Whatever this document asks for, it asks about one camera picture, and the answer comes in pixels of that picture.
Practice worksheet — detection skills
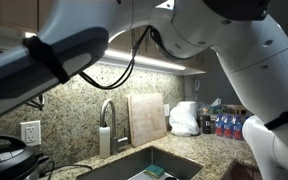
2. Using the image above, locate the black jar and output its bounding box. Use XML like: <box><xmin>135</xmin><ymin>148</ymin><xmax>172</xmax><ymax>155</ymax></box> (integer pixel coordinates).
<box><xmin>200</xmin><ymin>114</ymin><xmax>212</xmax><ymax>135</ymax></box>

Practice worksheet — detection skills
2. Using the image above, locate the green sponge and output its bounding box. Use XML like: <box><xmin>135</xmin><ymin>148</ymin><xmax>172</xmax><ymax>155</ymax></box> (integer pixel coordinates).
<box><xmin>145</xmin><ymin>164</ymin><xmax>166</xmax><ymax>178</ymax></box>

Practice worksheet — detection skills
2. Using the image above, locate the tissue box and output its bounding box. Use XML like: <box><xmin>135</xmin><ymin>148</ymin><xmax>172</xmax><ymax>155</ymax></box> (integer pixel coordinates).
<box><xmin>208</xmin><ymin>97</ymin><xmax>229</xmax><ymax>116</ymax></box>

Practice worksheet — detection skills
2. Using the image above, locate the black rice cooker lid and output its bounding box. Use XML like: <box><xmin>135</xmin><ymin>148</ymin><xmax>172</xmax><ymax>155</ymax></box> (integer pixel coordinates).
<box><xmin>0</xmin><ymin>134</ymin><xmax>40</xmax><ymax>180</ymax></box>

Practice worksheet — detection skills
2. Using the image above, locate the white paper towel roll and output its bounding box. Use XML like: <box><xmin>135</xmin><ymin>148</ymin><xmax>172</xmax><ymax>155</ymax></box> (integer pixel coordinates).
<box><xmin>178</xmin><ymin>100</ymin><xmax>199</xmax><ymax>123</ymax></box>

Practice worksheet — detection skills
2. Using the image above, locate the black cooker power cord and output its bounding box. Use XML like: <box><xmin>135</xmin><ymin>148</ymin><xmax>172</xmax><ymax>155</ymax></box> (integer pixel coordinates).
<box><xmin>38</xmin><ymin>159</ymin><xmax>93</xmax><ymax>180</ymax></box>

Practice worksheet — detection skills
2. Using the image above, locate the white duplex wall outlet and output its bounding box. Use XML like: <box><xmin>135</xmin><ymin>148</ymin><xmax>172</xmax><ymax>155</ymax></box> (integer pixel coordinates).
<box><xmin>19</xmin><ymin>120</ymin><xmax>42</xmax><ymax>148</ymax></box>

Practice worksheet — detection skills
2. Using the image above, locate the white plastic bag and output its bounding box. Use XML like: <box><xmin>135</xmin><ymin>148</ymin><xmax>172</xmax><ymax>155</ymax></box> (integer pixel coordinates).
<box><xmin>168</xmin><ymin>105</ymin><xmax>201</xmax><ymax>137</ymax></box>

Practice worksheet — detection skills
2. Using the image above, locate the wooden cutting board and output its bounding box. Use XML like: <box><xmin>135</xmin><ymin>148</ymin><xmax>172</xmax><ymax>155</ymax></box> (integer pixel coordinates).
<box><xmin>127</xmin><ymin>92</ymin><xmax>168</xmax><ymax>148</ymax></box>

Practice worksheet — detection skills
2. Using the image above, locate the stainless steel sink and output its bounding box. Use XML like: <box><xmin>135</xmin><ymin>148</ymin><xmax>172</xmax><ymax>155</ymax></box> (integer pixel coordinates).
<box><xmin>75</xmin><ymin>145</ymin><xmax>205</xmax><ymax>180</ymax></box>

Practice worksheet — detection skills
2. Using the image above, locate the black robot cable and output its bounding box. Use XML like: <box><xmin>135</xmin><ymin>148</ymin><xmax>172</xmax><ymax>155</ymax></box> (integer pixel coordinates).
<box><xmin>25</xmin><ymin>24</ymin><xmax>152</xmax><ymax>112</ymax></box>

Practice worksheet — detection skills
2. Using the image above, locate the brushed steel faucet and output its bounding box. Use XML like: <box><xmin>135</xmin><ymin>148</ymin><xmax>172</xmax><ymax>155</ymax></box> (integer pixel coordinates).
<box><xmin>99</xmin><ymin>98</ymin><xmax>130</xmax><ymax>155</ymax></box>

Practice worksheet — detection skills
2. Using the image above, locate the under-cabinet light strip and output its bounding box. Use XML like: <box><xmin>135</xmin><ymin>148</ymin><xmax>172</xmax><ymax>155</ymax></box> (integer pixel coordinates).
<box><xmin>23</xmin><ymin>31</ymin><xmax>187</xmax><ymax>72</ymax></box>

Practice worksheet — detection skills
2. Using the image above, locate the small white wall plate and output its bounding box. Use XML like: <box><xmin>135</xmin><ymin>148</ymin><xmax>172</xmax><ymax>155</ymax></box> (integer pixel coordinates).
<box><xmin>163</xmin><ymin>103</ymin><xmax>171</xmax><ymax>118</ymax></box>

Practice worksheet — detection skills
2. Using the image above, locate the white soap dispenser bottle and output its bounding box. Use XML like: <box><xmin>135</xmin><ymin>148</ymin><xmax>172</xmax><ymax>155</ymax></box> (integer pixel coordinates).
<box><xmin>98</xmin><ymin>125</ymin><xmax>112</xmax><ymax>159</ymax></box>

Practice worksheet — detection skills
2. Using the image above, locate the wooden upper cabinet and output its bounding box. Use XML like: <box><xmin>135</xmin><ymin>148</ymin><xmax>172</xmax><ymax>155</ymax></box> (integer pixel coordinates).
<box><xmin>0</xmin><ymin>0</ymin><xmax>207</xmax><ymax>76</ymax></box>

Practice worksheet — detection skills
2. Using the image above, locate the steel rice cooker body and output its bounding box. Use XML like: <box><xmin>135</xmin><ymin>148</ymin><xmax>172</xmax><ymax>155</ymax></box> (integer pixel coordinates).
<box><xmin>15</xmin><ymin>152</ymin><xmax>52</xmax><ymax>180</ymax></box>

